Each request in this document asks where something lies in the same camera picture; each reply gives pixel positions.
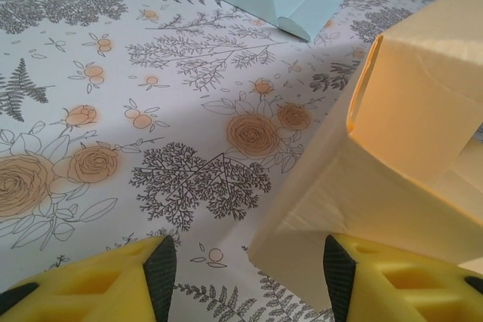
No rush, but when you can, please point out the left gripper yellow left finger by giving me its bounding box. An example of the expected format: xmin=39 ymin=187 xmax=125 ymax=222
xmin=0 ymin=236 xmax=177 ymax=322

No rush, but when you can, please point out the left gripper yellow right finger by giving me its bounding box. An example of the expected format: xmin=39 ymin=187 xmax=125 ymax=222
xmin=323 ymin=234 xmax=483 ymax=322

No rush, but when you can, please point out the orange paper box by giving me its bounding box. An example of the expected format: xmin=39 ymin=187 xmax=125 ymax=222
xmin=248 ymin=0 xmax=483 ymax=311

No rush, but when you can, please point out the floral table cloth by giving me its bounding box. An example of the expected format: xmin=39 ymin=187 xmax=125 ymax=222
xmin=0 ymin=0 xmax=469 ymax=322

